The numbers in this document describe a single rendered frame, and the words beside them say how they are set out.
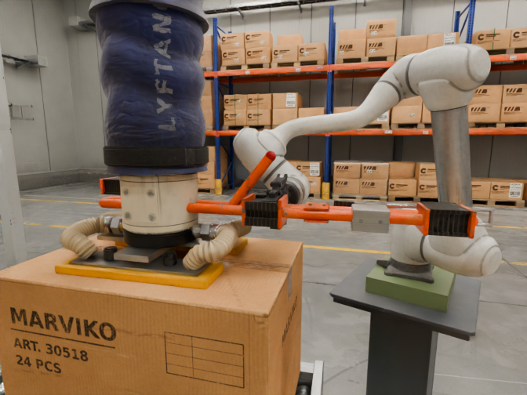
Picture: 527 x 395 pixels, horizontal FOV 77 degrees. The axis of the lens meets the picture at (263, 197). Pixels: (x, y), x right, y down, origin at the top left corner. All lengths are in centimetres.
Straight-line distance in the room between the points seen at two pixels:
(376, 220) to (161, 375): 49
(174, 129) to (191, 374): 46
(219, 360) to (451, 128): 92
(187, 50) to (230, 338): 55
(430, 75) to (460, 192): 38
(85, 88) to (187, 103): 1174
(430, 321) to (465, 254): 26
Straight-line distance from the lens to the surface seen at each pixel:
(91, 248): 80
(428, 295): 138
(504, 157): 979
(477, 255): 126
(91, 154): 1234
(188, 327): 63
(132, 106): 70
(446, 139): 117
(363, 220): 67
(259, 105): 818
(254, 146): 99
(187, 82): 71
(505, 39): 853
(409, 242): 139
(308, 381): 127
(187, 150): 69
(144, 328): 68
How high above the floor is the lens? 135
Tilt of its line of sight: 10 degrees down
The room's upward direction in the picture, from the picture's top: straight up
